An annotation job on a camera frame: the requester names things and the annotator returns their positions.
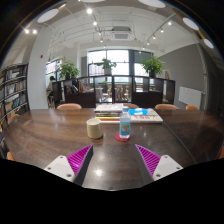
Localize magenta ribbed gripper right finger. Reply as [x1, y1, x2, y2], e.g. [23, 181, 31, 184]
[136, 144, 182, 181]

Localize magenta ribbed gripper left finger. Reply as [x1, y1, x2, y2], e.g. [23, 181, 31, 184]
[44, 145, 93, 186]

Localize clear plastic water bottle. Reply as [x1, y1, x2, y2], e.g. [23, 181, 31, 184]
[119, 106, 131, 139]

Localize beige ceramic cup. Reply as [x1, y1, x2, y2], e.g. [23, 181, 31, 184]
[86, 118, 103, 139]

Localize red round coaster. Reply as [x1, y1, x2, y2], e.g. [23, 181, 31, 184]
[115, 133, 131, 142]

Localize large white flat book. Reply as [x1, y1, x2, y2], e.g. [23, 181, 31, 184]
[129, 108, 163, 123]

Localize orange chair centre right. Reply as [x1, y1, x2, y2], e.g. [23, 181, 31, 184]
[155, 104, 179, 110]

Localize orange chair far left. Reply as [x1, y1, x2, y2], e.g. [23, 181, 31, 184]
[57, 103, 82, 110]

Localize stack of books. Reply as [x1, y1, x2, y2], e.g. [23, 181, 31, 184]
[95, 103, 123, 123]

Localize orange chair far right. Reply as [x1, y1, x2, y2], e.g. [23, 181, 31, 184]
[185, 105, 199, 110]

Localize orange chair behind books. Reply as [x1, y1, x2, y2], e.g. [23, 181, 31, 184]
[123, 103, 139, 109]

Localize white radiator panel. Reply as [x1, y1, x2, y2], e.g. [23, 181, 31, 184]
[179, 87, 202, 108]

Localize dark low shelving unit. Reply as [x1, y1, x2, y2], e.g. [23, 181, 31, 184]
[53, 75, 175, 108]

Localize seated person in background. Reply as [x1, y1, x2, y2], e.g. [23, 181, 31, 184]
[46, 76, 56, 108]

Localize left potted green plant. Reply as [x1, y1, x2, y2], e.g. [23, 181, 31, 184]
[59, 59, 80, 79]

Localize potted green plant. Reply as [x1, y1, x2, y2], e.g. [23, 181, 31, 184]
[98, 59, 117, 75]
[141, 56, 164, 78]
[59, 59, 80, 79]

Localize tall bookshelf with books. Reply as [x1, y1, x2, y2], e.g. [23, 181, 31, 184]
[0, 64, 29, 126]

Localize right potted green plant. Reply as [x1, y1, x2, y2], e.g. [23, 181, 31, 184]
[141, 56, 164, 78]

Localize middle potted green plant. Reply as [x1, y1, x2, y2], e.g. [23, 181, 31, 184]
[98, 59, 117, 75]

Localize ceiling air conditioner unit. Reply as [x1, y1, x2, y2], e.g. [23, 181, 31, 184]
[111, 26, 132, 40]

